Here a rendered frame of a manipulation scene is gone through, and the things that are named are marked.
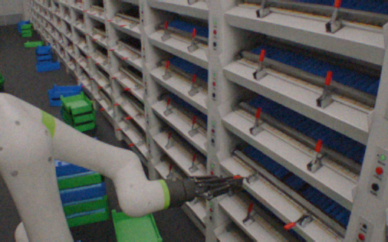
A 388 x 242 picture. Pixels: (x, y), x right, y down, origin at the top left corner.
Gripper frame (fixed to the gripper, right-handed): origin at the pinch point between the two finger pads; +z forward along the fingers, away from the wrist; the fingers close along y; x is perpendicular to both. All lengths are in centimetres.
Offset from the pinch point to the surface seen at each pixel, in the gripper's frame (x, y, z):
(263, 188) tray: -1.3, 6.1, 9.0
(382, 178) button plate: 26, 48, 3
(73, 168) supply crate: -27, -72, -39
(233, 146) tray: 3.7, -17.7, 11.9
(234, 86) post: 28.0, -18.0, 8.1
